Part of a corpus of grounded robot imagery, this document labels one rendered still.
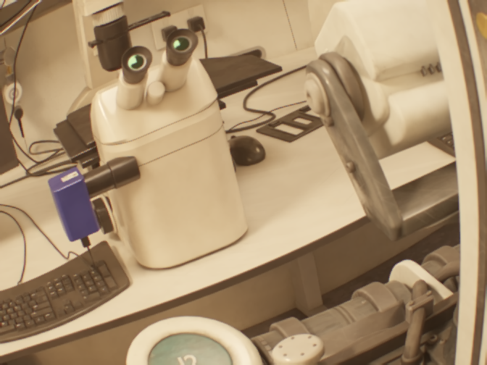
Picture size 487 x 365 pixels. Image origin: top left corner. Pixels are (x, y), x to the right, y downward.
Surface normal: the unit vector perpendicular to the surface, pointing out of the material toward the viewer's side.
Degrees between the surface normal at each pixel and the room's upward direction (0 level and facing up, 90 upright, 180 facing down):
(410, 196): 0
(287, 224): 0
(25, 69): 90
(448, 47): 90
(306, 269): 90
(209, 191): 91
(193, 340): 16
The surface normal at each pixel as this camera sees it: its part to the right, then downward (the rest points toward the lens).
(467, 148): -0.92, 0.32
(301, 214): -0.22, -0.88
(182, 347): -0.10, -0.72
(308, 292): 0.43, 0.30
